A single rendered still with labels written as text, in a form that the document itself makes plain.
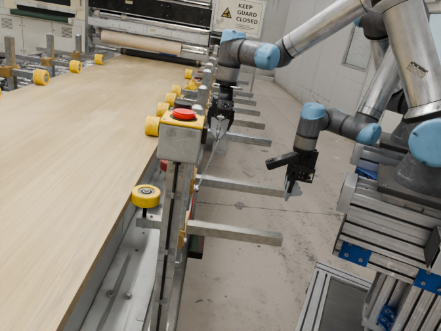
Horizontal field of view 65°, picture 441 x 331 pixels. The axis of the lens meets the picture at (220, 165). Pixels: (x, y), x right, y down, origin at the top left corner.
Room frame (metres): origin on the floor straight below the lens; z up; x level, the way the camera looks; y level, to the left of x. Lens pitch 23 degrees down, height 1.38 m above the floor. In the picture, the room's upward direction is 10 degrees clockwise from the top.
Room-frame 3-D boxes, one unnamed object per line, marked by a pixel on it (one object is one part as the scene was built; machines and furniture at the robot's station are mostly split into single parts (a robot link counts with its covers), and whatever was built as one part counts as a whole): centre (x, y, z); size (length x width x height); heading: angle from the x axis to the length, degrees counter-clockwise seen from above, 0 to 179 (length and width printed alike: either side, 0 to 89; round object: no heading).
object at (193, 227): (0.88, 0.00, 0.81); 0.44 x 0.03 x 0.04; 93
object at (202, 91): (1.33, 0.12, 0.90); 0.04 x 0.04 x 0.48; 3
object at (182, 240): (0.85, 0.09, 0.81); 0.14 x 0.06 x 0.05; 3
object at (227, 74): (1.15, 0.03, 1.23); 0.08 x 0.08 x 0.05
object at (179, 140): (0.57, 0.08, 1.18); 0.07 x 0.07 x 0.08; 3
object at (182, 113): (0.57, 0.08, 1.22); 0.04 x 0.04 x 0.02
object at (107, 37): (3.65, 0.79, 1.05); 1.43 x 0.12 x 0.12; 93
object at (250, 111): (1.87, 0.08, 0.95); 0.50 x 0.04 x 0.04; 93
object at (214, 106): (1.16, 0.03, 1.15); 0.09 x 0.08 x 0.12; 3
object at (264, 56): (1.12, -0.07, 1.30); 0.11 x 0.11 x 0.08; 59
